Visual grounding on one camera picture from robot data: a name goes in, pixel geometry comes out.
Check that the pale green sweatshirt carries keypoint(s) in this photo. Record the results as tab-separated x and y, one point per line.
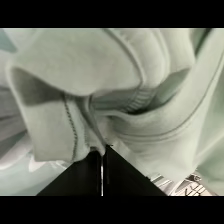
110	80

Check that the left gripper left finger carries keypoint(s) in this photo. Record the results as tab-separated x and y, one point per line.
78	180

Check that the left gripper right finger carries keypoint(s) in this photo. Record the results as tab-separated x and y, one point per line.
128	178

